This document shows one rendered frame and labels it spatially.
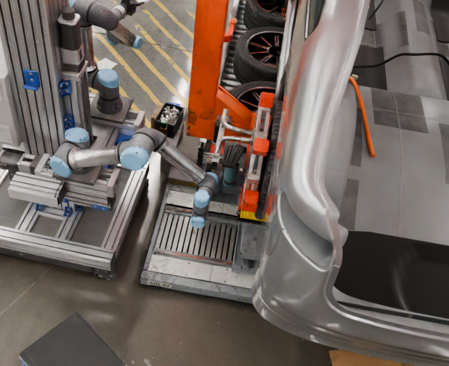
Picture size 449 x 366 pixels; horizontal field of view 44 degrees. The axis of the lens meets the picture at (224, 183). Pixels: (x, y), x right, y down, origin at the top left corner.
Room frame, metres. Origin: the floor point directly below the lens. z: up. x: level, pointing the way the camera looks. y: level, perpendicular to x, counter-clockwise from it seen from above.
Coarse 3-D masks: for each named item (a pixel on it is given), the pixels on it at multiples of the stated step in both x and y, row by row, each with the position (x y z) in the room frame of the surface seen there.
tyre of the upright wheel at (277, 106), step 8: (280, 104) 2.32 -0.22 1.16; (272, 112) 2.41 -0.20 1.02; (280, 112) 2.23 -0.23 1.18; (272, 128) 2.15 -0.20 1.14; (272, 136) 2.08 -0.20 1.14; (272, 144) 2.04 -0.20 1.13; (272, 152) 2.01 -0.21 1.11; (272, 160) 1.98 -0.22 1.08; (264, 176) 1.94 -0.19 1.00; (264, 184) 1.91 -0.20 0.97; (264, 192) 1.89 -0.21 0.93; (264, 200) 1.88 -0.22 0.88; (256, 208) 1.94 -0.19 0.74; (256, 216) 1.92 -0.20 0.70
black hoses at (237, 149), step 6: (228, 150) 2.05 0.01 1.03; (234, 150) 2.05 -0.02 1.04; (240, 150) 2.05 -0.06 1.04; (228, 156) 2.03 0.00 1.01; (234, 156) 2.03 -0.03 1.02; (240, 156) 2.03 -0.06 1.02; (222, 162) 2.01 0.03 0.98; (228, 162) 2.01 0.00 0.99; (234, 162) 2.01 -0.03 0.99; (234, 168) 2.00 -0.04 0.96
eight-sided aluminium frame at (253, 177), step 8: (256, 112) 2.45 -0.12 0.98; (264, 112) 2.29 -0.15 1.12; (256, 120) 2.44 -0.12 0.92; (264, 120) 2.44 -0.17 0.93; (256, 128) 2.15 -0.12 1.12; (264, 128) 2.16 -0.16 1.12; (256, 136) 2.10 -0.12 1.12; (264, 136) 2.10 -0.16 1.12; (248, 168) 2.01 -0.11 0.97; (248, 176) 1.95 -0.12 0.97; (256, 176) 1.95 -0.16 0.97; (248, 184) 1.94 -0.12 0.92; (256, 184) 1.94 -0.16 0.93
